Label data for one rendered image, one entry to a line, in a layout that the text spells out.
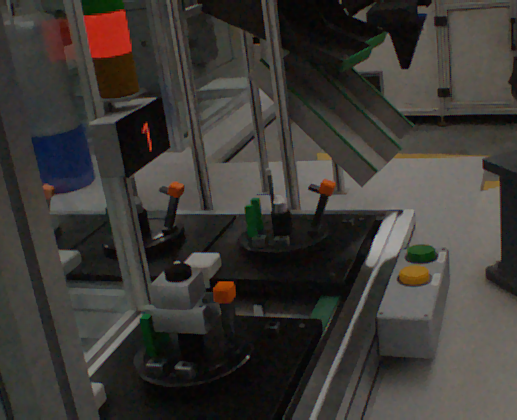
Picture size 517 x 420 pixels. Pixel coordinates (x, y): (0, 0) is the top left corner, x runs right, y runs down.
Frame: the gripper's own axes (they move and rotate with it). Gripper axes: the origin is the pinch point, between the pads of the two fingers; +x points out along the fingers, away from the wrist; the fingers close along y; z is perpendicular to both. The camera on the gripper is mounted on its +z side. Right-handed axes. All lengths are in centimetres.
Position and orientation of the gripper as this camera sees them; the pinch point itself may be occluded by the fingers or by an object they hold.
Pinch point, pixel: (403, 44)
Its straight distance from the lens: 109.8
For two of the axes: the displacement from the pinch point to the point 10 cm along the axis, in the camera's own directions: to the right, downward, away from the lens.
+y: -3.2, 3.7, -8.7
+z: -9.4, 0.0, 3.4
